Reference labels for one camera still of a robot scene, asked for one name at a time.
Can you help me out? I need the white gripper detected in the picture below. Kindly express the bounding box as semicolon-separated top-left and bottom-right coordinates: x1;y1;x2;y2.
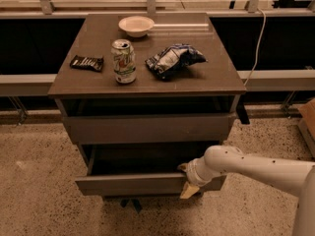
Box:
177;157;221;200

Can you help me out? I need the grey drawer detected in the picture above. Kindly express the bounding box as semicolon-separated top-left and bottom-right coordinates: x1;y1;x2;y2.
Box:
76;142;211;198
64;114;236;145

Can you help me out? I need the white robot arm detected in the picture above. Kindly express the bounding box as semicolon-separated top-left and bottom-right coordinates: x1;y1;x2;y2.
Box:
178;146;315;236

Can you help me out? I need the grey drawer cabinet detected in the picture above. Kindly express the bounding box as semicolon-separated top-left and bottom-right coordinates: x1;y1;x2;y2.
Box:
47;12;248;201

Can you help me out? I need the crumpled chip bag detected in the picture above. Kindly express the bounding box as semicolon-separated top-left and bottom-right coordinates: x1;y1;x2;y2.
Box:
145;43;207;81

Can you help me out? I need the green soda can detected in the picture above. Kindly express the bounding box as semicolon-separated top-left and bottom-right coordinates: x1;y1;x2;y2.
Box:
111;39;136;84

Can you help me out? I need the cardboard box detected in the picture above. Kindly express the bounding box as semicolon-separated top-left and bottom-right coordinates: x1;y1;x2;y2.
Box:
298;98;315;153

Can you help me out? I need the black chocolate bar wrapper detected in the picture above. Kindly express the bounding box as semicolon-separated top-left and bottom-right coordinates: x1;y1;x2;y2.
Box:
70;55;104;72

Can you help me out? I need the white bowl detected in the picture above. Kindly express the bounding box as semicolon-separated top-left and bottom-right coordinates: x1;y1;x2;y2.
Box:
118;16;155;37

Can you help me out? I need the metal railing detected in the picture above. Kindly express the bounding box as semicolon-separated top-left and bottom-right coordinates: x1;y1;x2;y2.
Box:
0;0;315;97

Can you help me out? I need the white cable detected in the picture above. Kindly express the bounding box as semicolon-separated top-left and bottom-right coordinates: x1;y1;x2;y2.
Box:
243;7;268;87

